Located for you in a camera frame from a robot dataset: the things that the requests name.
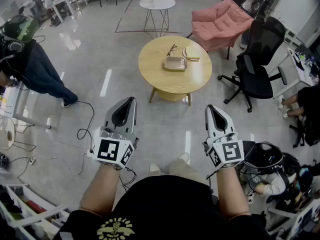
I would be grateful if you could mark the person's left forearm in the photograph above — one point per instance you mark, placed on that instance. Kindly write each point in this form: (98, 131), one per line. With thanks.
(100, 191)

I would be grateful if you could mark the black mesh office chair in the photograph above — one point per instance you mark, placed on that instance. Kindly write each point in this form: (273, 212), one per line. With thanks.
(260, 81)

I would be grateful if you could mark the white round side table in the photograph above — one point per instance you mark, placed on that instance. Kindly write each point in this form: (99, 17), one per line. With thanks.
(157, 2)

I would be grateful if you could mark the round wooden table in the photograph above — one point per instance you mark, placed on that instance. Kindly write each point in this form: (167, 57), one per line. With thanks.
(162, 79)

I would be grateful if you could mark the person's left white shoe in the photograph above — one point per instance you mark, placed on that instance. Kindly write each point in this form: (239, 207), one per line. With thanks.
(154, 168)

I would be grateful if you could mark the person's right forearm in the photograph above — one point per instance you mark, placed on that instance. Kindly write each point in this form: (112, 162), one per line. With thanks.
(232, 194)

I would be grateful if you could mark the white power strip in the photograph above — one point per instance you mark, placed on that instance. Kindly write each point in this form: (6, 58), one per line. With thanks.
(91, 154)

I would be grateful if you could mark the beige rectangular tray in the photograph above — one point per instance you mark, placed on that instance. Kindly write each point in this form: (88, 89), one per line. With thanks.
(175, 70)

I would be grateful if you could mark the white desk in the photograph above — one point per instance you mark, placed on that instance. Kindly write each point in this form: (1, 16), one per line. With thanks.
(18, 109)
(62, 0)
(303, 76)

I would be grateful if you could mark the white bread slice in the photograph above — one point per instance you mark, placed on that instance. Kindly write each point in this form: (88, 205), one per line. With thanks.
(192, 52)

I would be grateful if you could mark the person's right white shoe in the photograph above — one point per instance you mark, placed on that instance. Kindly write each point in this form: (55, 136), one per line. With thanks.
(184, 158)

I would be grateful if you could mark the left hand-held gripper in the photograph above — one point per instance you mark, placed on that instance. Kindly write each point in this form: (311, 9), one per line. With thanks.
(107, 150)

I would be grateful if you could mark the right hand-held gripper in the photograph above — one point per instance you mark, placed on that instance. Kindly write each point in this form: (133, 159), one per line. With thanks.
(231, 151)

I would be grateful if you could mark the person's white shoe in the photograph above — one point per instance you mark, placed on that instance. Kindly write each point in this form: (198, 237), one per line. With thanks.
(154, 168)
(184, 158)

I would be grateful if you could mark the white storage rack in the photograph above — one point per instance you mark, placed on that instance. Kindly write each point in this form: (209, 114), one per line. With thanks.
(30, 216)

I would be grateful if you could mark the white plate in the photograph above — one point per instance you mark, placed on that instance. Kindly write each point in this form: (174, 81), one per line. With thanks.
(184, 52)

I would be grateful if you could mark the person's black printed t-shirt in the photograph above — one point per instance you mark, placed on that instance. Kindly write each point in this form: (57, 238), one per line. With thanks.
(162, 209)

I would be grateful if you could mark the person's beige trousers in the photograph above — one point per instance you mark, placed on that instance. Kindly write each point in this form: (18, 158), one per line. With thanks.
(180, 169)

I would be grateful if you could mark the pink armchair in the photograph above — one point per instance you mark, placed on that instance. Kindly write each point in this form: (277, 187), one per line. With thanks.
(220, 26)

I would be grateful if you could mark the black eyeglasses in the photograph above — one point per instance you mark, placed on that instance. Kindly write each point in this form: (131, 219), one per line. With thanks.
(172, 49)

